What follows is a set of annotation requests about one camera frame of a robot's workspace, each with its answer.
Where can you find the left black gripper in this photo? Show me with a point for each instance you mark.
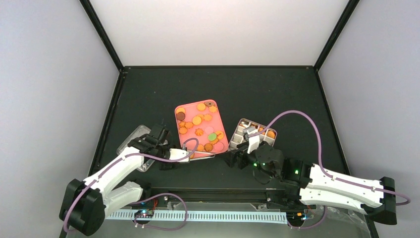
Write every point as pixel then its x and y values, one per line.
pixel 166 166

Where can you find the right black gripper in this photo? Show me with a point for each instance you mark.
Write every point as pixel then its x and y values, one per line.
pixel 239 151

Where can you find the green round cookie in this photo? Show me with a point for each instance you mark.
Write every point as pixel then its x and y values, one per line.
pixel 212 136

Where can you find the orange rosette butter cookie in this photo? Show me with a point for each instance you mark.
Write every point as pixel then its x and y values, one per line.
pixel 199 132

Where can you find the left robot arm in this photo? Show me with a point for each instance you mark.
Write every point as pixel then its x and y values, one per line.
pixel 87 203

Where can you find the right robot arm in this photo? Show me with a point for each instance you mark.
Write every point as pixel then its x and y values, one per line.
pixel 317 187

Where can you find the pink round cookie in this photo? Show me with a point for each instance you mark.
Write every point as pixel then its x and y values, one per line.
pixel 219 146
pixel 209 130

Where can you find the red marked dotted cracker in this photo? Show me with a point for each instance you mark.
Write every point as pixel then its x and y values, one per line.
pixel 220 134

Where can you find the chocolate chip cookie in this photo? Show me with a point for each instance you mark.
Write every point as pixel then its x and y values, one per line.
pixel 208 147

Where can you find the white divided cookie tin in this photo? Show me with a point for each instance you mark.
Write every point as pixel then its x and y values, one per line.
pixel 246 126

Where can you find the pink cookie tray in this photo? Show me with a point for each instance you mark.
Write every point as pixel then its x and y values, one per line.
pixel 186 129

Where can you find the left base circuit board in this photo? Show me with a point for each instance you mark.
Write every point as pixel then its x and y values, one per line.
pixel 144 214

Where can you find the base circuit board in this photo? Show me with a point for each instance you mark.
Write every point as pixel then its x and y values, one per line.
pixel 144 214
pixel 299 216

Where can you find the dark chocolate round cookie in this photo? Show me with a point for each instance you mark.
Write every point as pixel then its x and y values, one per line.
pixel 180 116

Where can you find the orange flower cookie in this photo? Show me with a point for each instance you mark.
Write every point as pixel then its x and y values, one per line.
pixel 213 109

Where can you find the large round sandwich cookie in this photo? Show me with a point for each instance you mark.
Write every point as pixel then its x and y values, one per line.
pixel 197 120

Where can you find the brown flower jam cookie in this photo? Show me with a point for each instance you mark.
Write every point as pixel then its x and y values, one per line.
pixel 209 103

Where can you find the round orange cracker cookie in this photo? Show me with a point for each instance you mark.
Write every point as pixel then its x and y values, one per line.
pixel 201 107

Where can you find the right base circuit board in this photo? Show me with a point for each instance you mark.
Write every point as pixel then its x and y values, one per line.
pixel 299 216

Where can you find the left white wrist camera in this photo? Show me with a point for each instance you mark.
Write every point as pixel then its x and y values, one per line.
pixel 179 155

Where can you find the white slotted cable duct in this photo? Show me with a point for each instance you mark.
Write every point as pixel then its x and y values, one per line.
pixel 206 216

